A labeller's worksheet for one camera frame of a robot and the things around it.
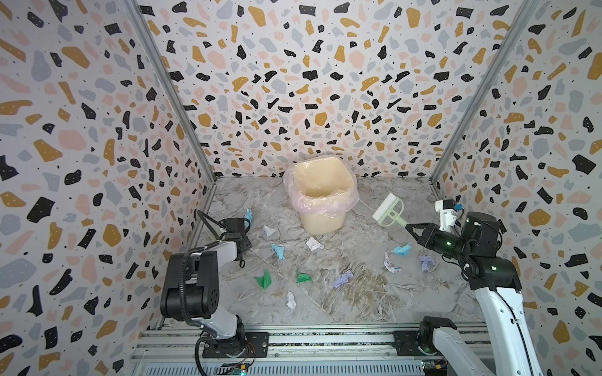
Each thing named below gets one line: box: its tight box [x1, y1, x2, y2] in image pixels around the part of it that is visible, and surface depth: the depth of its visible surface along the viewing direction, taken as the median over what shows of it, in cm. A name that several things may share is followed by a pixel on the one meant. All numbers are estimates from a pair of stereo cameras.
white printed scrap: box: [383, 252, 403, 274], surface depth 93 cm
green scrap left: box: [253, 269, 272, 290], surface depth 88 cm
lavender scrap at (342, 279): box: [333, 271, 354, 289], surface depth 89 cm
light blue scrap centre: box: [271, 243, 287, 261], surface depth 96 cm
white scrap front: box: [286, 290, 298, 311], surface depth 83 cm
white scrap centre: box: [305, 236, 325, 252], surface depth 98 cm
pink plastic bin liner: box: [283, 155, 360, 217], surface depth 87 cm
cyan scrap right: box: [391, 242, 412, 256], surface depth 97 cm
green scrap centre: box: [296, 270, 313, 284], surface depth 89 cm
